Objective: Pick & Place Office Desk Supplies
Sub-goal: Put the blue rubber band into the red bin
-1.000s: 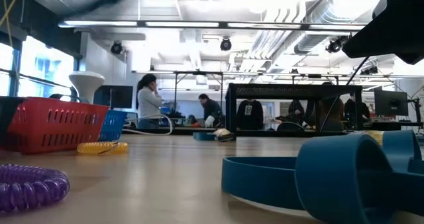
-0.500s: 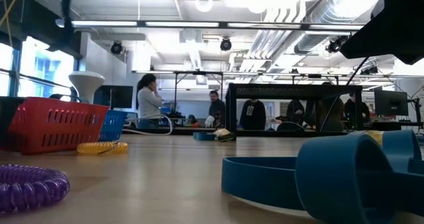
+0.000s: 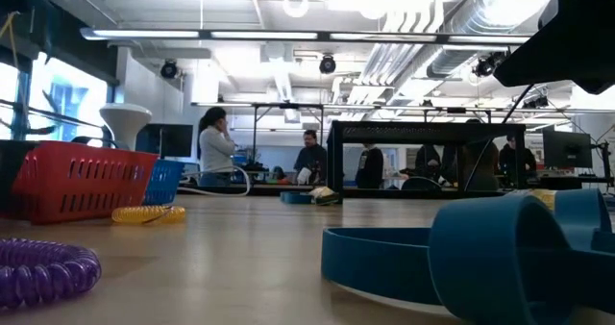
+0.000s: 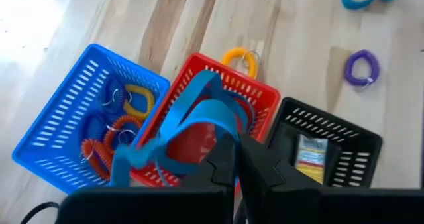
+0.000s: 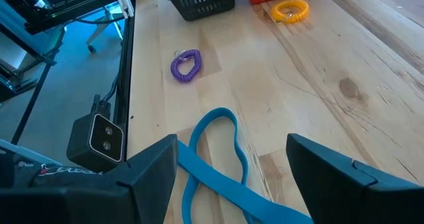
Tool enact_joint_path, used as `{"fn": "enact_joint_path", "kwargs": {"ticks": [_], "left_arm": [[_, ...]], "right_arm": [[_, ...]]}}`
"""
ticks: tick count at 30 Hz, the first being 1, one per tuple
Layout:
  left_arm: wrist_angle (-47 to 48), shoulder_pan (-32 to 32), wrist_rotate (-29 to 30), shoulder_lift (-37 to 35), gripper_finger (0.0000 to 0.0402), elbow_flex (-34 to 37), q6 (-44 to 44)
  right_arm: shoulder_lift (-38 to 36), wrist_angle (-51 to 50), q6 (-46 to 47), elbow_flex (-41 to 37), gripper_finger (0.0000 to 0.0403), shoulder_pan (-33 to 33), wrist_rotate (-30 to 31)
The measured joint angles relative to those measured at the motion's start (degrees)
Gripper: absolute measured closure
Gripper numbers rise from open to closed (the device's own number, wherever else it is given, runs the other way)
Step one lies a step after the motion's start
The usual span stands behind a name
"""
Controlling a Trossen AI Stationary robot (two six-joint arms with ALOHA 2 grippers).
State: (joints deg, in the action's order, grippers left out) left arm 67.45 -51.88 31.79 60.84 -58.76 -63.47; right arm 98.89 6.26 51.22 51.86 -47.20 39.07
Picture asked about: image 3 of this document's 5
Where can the yellow coil wristband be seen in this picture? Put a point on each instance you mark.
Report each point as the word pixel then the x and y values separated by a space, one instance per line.
pixel 144 213

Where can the red plastic basket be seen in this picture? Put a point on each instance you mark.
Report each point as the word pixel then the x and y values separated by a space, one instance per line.
pixel 86 190

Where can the yellow crayon box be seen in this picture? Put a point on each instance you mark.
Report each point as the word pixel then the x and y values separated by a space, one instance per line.
pixel 545 197

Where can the purple coil wristband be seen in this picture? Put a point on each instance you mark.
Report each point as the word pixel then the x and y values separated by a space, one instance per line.
pixel 48 272

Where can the small white object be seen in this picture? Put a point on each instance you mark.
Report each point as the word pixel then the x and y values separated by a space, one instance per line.
pixel 304 176

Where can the black ceiling spotlight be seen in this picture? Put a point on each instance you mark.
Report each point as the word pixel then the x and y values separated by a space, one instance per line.
pixel 169 69
pixel 327 64

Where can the black mesh shelf riser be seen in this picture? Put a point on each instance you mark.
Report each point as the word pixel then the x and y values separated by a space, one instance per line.
pixel 408 132

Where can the black chair back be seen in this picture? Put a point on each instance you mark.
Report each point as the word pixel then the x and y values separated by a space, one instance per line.
pixel 420 183

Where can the black computer monitor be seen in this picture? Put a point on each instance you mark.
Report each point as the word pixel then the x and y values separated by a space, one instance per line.
pixel 168 140
pixel 567 149

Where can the blue plastic basket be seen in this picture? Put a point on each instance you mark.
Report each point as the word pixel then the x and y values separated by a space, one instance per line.
pixel 165 181

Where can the long ceiling light bar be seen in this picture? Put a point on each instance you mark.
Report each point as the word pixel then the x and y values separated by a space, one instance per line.
pixel 192 34

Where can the white mushroom lamp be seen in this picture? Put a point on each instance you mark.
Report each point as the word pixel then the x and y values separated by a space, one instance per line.
pixel 125 123

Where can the black ceiling light cluster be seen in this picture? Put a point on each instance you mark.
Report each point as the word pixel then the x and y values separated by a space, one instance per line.
pixel 490 63

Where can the bright window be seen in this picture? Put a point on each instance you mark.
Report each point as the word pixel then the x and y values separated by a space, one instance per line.
pixel 62 104

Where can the black plastic bin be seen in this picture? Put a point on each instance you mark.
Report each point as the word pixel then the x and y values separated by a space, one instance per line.
pixel 12 171

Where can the black metal frame stand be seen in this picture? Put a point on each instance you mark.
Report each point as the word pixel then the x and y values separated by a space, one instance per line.
pixel 288 106

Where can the silver ventilation duct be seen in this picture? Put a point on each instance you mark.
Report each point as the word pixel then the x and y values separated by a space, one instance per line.
pixel 480 17

